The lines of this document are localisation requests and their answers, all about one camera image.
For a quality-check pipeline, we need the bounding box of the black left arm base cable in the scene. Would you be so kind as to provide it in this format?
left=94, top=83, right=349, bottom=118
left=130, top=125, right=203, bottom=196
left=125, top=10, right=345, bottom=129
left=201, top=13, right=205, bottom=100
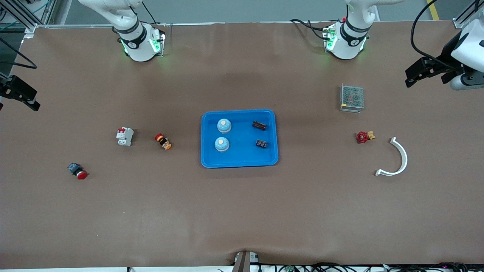
left=290, top=18, right=329, bottom=40

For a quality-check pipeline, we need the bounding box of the metal mesh power supply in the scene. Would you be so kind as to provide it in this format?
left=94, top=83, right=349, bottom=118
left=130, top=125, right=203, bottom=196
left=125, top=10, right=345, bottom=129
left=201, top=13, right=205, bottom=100
left=339, top=84, right=365, bottom=113

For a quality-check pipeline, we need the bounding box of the yellow black emergency stop button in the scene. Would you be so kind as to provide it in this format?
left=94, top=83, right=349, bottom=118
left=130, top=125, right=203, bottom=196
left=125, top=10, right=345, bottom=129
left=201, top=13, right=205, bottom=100
left=154, top=133, right=172, bottom=150

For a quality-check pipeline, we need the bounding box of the metal table edge rail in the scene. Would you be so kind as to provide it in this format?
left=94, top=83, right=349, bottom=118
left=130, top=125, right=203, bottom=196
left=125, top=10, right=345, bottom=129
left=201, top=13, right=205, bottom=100
left=36, top=22, right=454, bottom=28

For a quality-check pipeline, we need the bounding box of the aluminium frame profile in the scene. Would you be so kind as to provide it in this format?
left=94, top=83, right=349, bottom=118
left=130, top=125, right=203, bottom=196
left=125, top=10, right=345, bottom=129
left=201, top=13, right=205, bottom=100
left=0, top=0, right=57, bottom=31
left=453, top=0, right=484, bottom=29

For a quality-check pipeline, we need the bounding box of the red push button grey body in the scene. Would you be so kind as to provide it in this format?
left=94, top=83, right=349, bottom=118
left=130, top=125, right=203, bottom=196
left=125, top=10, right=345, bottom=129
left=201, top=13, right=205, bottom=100
left=67, top=162, right=88, bottom=180

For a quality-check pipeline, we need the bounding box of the white curved plastic bracket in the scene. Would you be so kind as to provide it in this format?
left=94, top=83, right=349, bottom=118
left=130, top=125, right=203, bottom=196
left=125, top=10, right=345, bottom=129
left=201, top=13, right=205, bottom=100
left=375, top=137, right=408, bottom=177

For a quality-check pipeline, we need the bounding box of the black right arm base cable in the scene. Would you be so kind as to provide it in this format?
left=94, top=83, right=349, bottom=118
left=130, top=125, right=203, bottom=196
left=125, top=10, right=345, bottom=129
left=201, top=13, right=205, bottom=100
left=141, top=0, right=167, bottom=28

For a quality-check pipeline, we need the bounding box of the black arm base cable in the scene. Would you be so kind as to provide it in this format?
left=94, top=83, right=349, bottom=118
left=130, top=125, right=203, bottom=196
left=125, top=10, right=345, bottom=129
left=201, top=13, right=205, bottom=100
left=290, top=18, right=329, bottom=40
left=141, top=0, right=167, bottom=28

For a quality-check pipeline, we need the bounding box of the brown camera mount bracket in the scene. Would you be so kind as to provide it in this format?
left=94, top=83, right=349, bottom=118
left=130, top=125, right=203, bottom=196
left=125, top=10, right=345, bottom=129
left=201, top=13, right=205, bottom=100
left=231, top=250, right=259, bottom=272

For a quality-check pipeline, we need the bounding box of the white circuit breaker red switch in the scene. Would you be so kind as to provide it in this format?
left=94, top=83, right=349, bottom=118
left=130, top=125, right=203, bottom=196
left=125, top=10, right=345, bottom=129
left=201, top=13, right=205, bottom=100
left=116, top=127, right=134, bottom=147

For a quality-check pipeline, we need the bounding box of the brown table cover mat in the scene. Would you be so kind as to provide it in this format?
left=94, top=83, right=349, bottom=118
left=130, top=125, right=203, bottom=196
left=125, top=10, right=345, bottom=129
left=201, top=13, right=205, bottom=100
left=0, top=22, right=484, bottom=269

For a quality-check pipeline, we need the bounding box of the blue plastic tray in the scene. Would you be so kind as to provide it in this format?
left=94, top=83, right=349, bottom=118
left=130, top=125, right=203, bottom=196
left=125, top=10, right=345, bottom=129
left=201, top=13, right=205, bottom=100
left=200, top=109, right=279, bottom=168

